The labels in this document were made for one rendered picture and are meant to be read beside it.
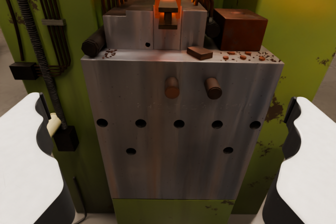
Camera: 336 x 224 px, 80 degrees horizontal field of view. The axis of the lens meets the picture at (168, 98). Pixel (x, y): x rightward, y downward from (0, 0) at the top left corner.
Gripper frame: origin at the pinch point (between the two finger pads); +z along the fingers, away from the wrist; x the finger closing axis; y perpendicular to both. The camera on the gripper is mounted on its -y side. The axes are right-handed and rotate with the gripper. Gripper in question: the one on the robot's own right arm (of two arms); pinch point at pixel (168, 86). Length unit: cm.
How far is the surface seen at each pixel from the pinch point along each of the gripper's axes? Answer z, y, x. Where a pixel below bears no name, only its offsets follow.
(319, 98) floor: 159, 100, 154
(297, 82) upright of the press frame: 45, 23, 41
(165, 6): 21.0, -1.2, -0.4
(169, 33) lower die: 30.7, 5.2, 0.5
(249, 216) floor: 44, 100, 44
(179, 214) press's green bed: 25, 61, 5
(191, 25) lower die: 30.7, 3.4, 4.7
